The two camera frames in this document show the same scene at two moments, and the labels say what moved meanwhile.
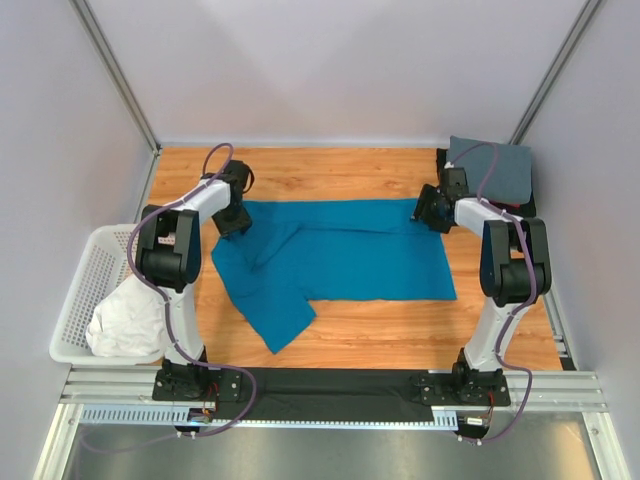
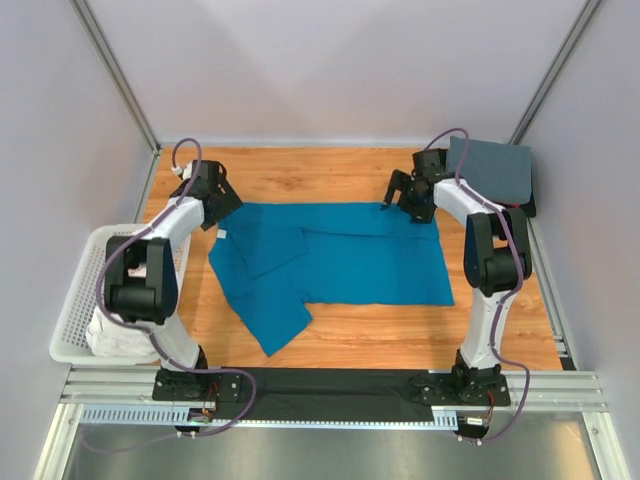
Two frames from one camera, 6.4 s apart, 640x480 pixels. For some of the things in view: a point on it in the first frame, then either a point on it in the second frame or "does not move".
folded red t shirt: [505, 206] does not move
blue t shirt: [295, 252] does not move
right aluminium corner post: [556, 70] does not move
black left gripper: [241, 224] → [230, 203]
